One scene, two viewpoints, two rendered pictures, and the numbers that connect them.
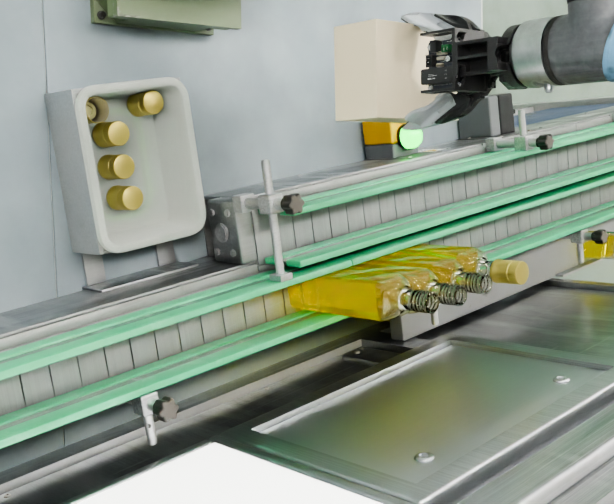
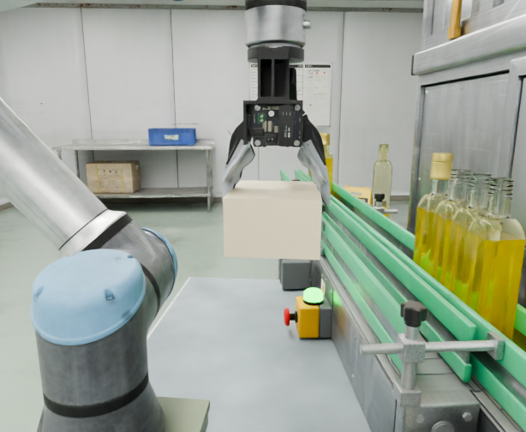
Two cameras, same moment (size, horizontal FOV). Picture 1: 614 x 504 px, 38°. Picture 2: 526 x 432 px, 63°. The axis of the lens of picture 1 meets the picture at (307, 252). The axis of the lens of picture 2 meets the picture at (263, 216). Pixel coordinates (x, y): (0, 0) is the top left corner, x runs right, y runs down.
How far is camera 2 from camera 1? 0.73 m
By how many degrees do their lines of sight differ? 37
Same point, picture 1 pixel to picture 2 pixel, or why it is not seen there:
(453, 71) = (284, 101)
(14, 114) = not seen: outside the picture
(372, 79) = (282, 205)
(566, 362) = (516, 120)
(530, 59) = (282, 18)
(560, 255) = not seen: hidden behind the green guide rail
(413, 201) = not seen: hidden behind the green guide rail
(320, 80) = (263, 363)
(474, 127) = (302, 275)
